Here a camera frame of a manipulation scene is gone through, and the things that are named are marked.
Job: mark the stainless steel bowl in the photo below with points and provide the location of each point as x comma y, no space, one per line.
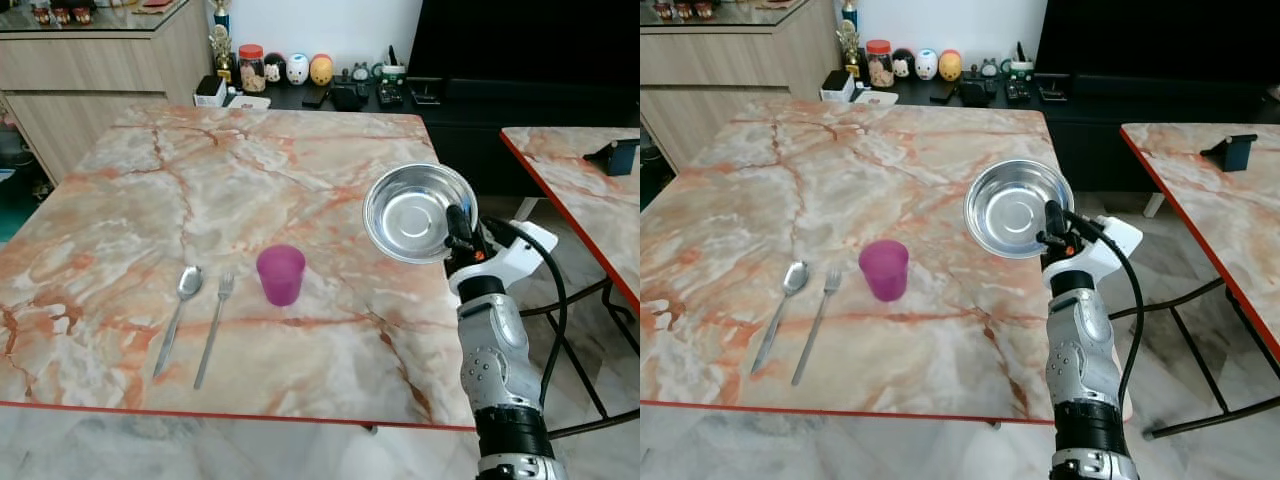
410,215
1010,210

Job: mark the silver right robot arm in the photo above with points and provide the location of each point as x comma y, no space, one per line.
500,360
1092,360

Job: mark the green and white mug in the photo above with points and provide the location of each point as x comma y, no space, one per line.
392,74
1020,69

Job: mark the small grey figurine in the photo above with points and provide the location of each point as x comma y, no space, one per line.
360,73
989,69

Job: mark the black phone stand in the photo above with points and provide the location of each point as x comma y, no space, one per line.
1238,152
618,158

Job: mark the purple plastic cup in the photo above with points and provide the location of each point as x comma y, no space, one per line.
884,272
281,276

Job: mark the yellow round figurine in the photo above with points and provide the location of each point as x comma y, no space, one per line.
950,66
321,71

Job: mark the black flat television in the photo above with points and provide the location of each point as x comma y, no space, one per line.
520,40
1150,35

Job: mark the white round figurine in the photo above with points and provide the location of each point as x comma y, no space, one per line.
297,70
927,65

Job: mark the black round figurine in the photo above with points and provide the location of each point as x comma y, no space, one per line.
903,64
274,70

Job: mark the red lidded glass jar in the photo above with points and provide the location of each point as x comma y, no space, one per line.
880,66
252,70

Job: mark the small white box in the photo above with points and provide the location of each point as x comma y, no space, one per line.
837,87
210,92

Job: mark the silver metal fork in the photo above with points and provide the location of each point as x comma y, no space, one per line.
817,325
213,332

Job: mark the silver metal spoon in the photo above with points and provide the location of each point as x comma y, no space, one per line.
189,282
794,278

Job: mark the gold trophy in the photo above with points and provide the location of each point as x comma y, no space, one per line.
850,40
221,45

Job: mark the light wooden cabinet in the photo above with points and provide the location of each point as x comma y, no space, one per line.
90,70
730,65

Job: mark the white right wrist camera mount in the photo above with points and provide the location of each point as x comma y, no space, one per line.
1108,250
520,255

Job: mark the black metal table frame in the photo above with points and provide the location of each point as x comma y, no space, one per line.
580,380
1200,365

